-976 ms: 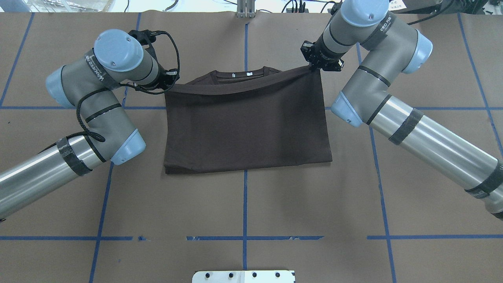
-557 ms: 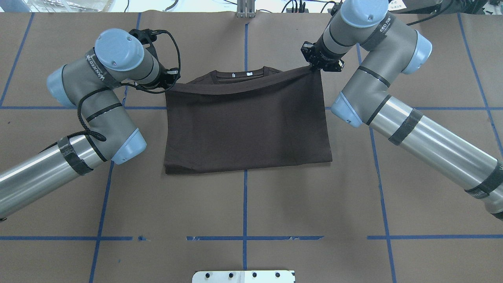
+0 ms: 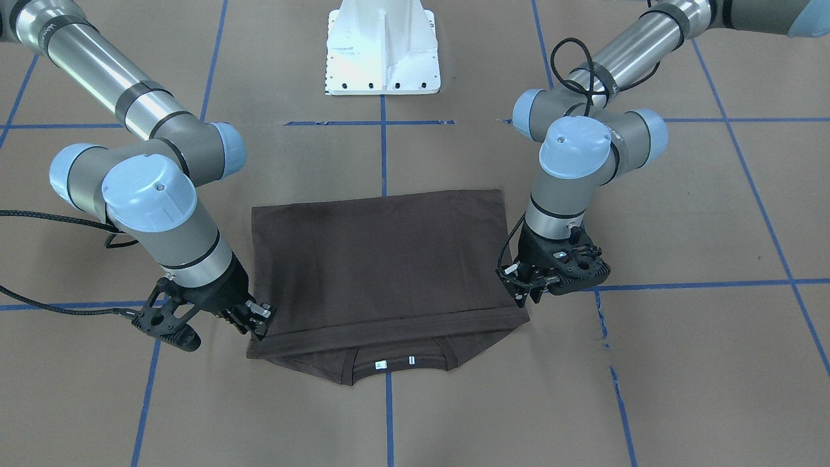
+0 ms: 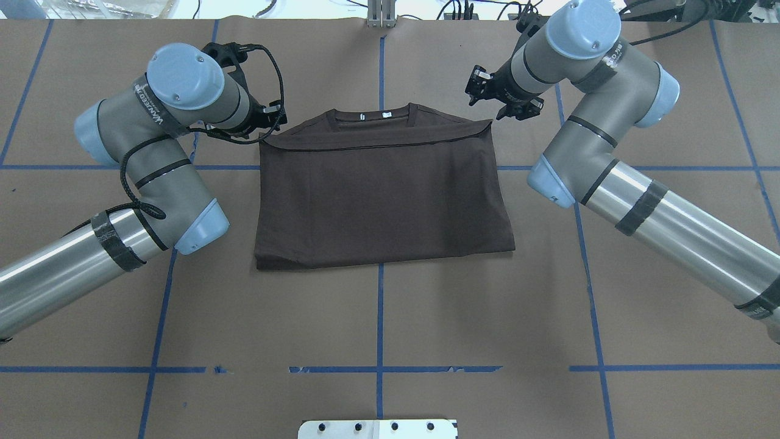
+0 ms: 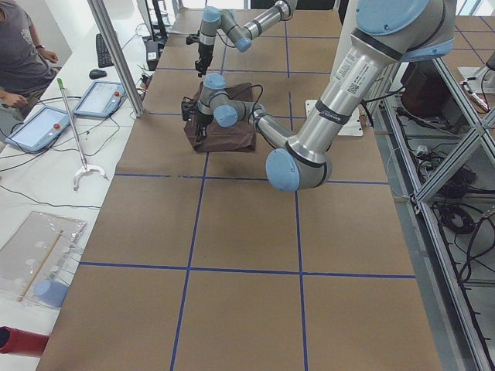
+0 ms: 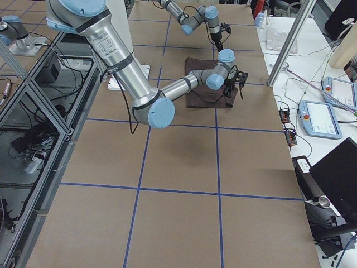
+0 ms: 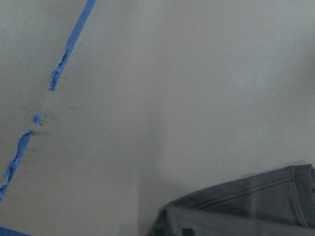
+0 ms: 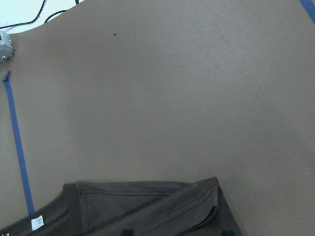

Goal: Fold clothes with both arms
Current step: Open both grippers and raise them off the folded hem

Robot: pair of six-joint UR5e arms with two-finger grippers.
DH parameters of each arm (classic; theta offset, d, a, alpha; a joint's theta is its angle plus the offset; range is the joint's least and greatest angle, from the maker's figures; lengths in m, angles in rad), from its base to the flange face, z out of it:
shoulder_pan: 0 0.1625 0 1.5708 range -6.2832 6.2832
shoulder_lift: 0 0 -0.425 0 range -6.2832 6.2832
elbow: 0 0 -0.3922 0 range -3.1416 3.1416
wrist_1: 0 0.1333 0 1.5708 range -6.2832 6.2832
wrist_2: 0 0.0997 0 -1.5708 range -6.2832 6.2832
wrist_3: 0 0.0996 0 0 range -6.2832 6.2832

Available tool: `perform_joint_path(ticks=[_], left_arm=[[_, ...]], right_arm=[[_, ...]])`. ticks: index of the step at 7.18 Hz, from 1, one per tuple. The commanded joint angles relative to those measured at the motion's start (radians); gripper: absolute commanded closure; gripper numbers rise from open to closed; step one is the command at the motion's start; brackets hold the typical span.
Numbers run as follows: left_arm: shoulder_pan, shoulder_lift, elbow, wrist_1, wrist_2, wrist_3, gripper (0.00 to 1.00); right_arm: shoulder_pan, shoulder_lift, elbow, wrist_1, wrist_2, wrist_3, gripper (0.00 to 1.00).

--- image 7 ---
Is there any brown t-shirt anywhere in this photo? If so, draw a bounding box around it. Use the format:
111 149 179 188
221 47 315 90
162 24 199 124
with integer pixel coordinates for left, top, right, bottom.
149 164 315 236

